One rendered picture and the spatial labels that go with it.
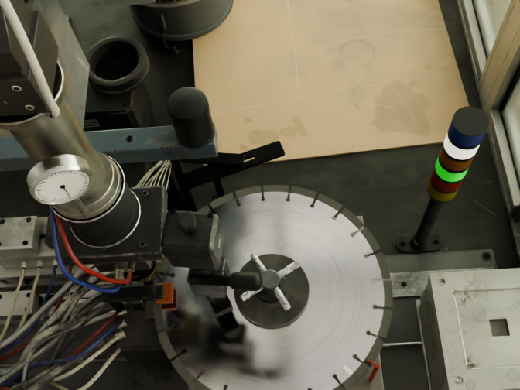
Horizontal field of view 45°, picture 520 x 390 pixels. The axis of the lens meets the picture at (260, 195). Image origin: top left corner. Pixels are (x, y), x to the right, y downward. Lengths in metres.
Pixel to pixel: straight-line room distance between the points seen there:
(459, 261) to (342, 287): 0.32
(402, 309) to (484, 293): 0.18
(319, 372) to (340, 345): 0.05
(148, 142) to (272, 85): 0.46
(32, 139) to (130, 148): 0.45
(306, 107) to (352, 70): 0.14
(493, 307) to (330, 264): 0.26
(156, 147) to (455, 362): 0.54
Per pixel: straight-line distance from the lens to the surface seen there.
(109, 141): 0.98
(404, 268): 1.17
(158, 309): 0.95
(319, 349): 0.91
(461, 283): 1.02
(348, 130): 1.29
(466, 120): 0.84
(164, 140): 0.96
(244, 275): 0.66
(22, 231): 1.14
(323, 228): 0.97
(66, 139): 0.53
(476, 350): 1.00
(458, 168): 0.90
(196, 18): 1.41
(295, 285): 0.93
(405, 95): 1.35
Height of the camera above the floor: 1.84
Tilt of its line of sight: 63 degrees down
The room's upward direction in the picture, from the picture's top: 8 degrees counter-clockwise
